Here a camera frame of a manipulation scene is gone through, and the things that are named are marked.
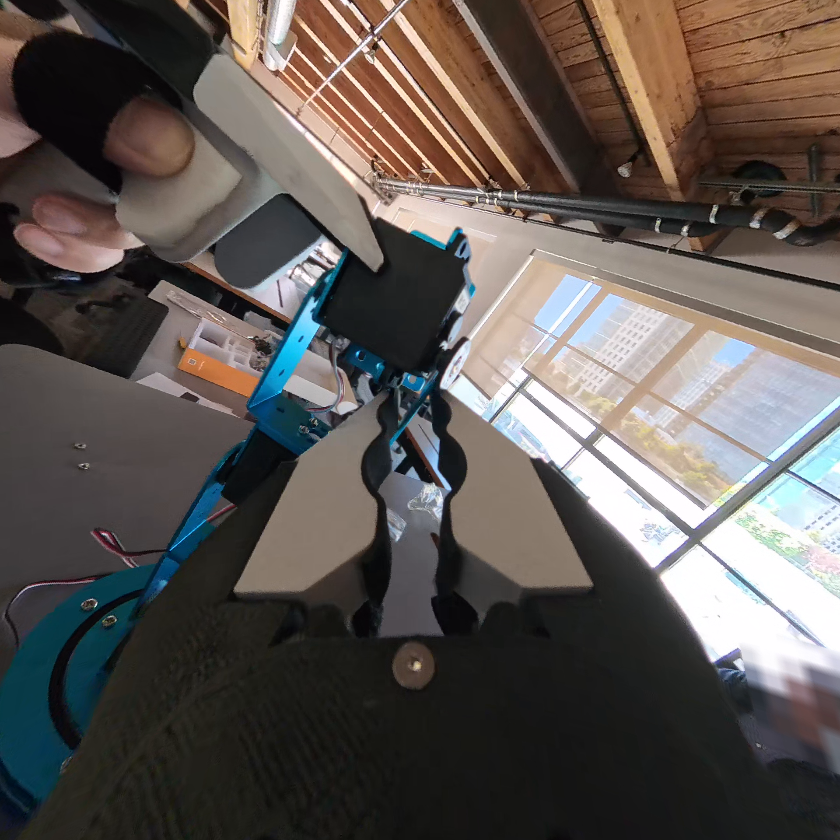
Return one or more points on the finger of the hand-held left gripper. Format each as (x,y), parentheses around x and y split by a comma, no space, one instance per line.
(282,151)

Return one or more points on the black keyboard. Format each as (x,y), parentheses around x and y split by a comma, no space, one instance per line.
(128,338)

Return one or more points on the person's left hand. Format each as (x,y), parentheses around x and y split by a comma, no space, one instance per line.
(154,141)

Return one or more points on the silver air duct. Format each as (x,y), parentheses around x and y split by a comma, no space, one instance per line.
(279,33)

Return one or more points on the small clear plastic bag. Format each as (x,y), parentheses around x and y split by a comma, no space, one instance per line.
(425,502)
(397,526)

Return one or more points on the metal ceiling conduit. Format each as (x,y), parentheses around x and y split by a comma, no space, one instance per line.
(354,56)

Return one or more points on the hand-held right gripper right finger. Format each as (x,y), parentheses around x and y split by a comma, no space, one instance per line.
(512,525)

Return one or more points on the black servo with blue bracket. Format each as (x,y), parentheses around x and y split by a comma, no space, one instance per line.
(394,302)

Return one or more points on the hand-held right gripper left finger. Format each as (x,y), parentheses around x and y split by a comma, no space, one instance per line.
(308,525)

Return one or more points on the city view window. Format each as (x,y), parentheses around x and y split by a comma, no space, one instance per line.
(656,407)

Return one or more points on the black ceiling pipe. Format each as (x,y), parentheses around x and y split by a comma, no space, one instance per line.
(590,203)

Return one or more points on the ceiling spot light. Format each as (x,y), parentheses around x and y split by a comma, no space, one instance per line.
(625,169)

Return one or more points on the blue hobby robot arm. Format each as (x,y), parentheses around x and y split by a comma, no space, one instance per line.
(289,367)

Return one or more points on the grey desk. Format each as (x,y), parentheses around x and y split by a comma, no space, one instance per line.
(413,577)

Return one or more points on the orange parts box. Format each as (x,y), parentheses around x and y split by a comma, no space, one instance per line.
(210,371)

